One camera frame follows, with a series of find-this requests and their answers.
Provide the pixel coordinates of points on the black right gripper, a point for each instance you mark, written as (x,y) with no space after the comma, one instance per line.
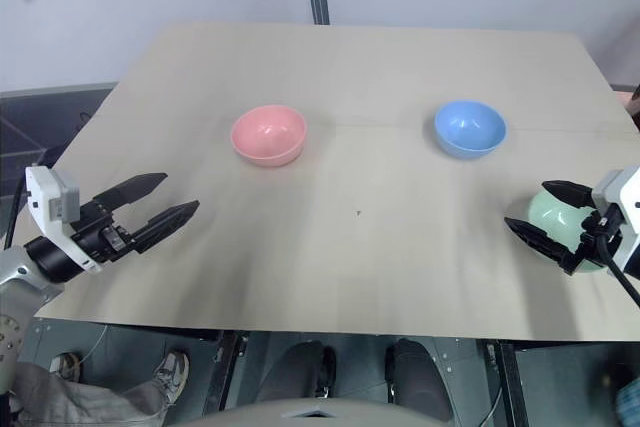
(597,239)

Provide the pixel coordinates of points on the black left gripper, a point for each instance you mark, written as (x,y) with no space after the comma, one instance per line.
(102,237)

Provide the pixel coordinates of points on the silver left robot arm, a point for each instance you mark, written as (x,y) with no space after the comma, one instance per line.
(20,272)

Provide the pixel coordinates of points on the green bowl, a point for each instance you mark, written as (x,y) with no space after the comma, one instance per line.
(550,214)

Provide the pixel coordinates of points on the blue bowl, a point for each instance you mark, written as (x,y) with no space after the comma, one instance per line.
(470,129)

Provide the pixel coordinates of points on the pink bowl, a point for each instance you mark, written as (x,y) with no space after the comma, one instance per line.
(268,134)

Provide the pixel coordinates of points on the grey sneaker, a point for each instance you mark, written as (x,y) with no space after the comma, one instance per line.
(172,377)
(66,365)

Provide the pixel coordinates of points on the blue fabric object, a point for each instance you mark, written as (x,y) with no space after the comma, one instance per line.
(628,404)

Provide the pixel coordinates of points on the dark grey partition panel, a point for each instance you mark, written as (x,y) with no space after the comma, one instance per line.
(617,22)

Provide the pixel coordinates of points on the grey trouser leg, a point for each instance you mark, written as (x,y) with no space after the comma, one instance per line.
(75,399)

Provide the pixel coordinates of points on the dark rounded robot leg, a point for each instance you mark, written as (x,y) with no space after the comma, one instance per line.
(415,379)
(295,372)

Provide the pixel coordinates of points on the grey robot torso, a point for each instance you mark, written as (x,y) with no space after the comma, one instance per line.
(320,413)

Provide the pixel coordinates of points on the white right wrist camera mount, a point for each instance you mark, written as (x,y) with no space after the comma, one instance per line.
(627,192)

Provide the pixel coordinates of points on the black table frame leg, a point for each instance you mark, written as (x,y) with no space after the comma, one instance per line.
(506,382)
(229,372)

